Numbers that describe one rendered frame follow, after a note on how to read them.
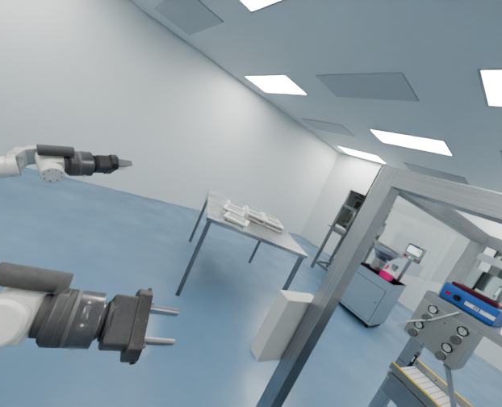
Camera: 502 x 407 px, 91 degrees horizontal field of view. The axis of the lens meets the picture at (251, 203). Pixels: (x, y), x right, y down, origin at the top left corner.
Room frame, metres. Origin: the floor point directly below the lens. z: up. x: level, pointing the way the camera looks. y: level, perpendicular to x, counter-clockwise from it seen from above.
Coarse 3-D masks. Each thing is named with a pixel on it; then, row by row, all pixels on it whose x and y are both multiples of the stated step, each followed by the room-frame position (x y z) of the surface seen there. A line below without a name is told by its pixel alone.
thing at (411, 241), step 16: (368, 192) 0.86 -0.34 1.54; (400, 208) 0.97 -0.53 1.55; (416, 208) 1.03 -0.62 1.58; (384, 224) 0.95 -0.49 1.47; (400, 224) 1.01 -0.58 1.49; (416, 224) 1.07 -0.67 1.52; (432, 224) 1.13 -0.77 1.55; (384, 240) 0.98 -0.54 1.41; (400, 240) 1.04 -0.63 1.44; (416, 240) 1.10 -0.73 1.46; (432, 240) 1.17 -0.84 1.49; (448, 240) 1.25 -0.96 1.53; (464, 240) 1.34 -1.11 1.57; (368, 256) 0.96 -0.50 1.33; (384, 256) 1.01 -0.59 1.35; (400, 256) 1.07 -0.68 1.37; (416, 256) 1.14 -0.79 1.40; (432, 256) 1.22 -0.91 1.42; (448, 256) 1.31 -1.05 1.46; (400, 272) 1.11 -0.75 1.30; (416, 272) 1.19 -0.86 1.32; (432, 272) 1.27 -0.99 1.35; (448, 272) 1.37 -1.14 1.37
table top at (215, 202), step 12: (216, 192) 3.70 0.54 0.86; (216, 204) 2.90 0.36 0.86; (216, 216) 2.37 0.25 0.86; (228, 228) 2.27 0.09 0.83; (252, 228) 2.57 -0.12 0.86; (264, 228) 2.82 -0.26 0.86; (264, 240) 2.36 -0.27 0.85; (276, 240) 2.52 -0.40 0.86; (288, 240) 2.77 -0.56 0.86; (300, 252) 2.48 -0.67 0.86
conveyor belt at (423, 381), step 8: (408, 368) 1.24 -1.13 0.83; (416, 368) 1.28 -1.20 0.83; (416, 376) 1.20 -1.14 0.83; (424, 376) 1.23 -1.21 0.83; (424, 384) 1.15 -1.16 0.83; (432, 384) 1.19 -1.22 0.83; (432, 392) 1.12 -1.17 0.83; (440, 392) 1.15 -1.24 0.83; (440, 400) 1.09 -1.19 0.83; (448, 400) 1.12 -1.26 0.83
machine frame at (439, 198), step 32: (384, 192) 0.81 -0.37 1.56; (416, 192) 0.74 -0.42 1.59; (448, 192) 0.68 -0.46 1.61; (480, 192) 0.63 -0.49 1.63; (352, 224) 0.86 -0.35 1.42; (448, 224) 1.15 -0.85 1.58; (352, 256) 0.81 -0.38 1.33; (320, 288) 0.85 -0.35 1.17; (320, 320) 0.81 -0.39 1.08; (288, 352) 0.84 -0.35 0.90; (288, 384) 0.82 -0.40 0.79
